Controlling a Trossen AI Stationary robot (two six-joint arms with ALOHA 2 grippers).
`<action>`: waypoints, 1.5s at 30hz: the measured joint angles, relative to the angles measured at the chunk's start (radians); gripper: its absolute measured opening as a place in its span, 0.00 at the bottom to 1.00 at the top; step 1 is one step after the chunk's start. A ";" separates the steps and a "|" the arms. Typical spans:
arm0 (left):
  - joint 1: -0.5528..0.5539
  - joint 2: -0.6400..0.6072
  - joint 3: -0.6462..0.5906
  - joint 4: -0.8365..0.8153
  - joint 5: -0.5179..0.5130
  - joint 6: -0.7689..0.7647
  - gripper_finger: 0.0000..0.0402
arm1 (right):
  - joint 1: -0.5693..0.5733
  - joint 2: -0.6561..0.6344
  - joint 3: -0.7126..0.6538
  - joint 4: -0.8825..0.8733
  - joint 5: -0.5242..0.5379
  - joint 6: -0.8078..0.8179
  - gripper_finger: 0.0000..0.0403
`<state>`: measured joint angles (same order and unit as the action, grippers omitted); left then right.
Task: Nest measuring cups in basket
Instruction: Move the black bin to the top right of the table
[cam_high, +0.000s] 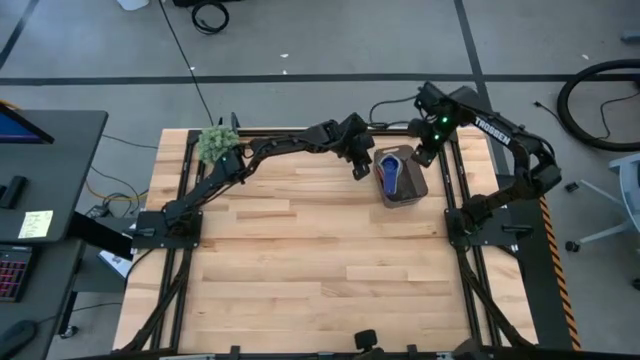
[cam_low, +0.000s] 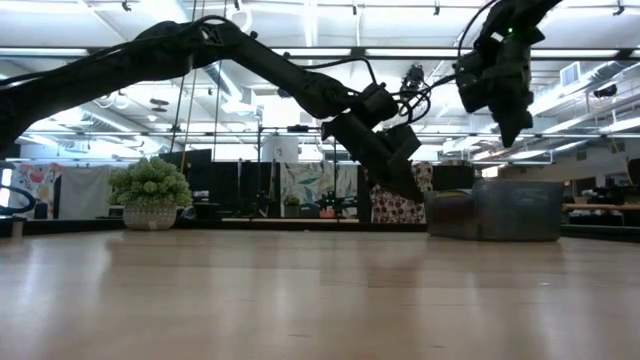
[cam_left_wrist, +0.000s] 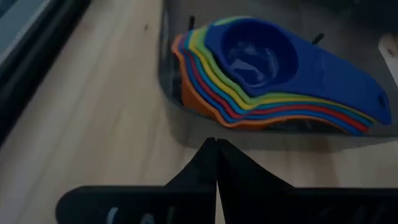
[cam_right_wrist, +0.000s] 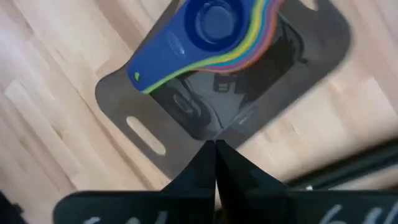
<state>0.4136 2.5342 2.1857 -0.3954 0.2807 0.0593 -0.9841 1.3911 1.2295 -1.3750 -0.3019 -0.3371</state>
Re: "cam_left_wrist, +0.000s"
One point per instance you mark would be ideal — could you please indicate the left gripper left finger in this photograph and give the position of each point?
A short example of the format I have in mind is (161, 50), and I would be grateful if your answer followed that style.
(140, 202)

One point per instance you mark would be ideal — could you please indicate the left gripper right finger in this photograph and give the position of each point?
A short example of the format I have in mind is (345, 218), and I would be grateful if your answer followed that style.
(280, 202)

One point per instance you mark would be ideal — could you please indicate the orange measuring cup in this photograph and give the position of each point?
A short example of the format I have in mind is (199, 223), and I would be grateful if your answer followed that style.
(192, 102)

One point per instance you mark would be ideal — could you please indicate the green measuring cup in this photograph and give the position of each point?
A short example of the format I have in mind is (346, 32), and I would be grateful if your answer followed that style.
(238, 91)

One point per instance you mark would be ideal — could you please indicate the yellow measuring cup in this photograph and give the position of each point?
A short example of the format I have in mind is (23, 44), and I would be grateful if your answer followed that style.
(227, 91)

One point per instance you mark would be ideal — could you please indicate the teal measuring cup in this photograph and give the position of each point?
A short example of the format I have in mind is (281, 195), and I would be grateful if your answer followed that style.
(217, 91)

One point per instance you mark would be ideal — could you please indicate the small dark blue measuring cup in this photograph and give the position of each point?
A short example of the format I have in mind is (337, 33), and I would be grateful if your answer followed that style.
(311, 77)

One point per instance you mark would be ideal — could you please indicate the red measuring cup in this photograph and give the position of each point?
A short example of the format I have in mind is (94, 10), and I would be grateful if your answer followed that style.
(210, 91)

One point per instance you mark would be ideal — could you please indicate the grey plastic basket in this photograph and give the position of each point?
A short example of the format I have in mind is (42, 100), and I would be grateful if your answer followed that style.
(280, 141)

